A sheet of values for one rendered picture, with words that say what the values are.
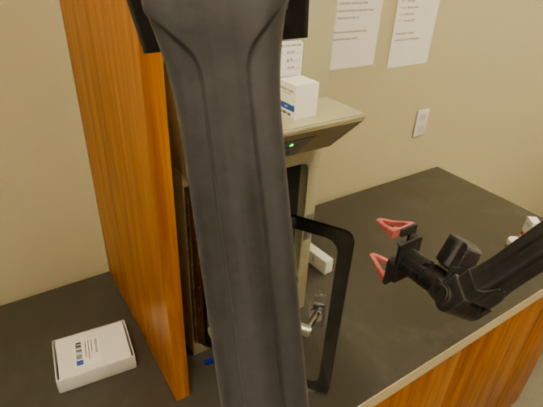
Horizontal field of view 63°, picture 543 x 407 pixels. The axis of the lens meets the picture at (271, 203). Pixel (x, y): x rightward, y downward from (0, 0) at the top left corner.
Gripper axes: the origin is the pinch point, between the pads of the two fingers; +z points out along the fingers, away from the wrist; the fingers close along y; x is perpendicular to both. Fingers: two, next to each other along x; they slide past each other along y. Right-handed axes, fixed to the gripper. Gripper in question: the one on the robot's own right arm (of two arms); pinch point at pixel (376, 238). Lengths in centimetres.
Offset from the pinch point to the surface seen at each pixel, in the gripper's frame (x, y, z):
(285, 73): 19.6, 36.5, 12.0
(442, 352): -10.2, -26.3, -17.7
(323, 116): 17.3, 30.8, 2.9
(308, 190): 11.6, 9.9, 12.1
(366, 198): -46, -26, 47
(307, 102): 20.5, 33.6, 3.8
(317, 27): 13.0, 44.2, 12.0
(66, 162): 54, 8, 55
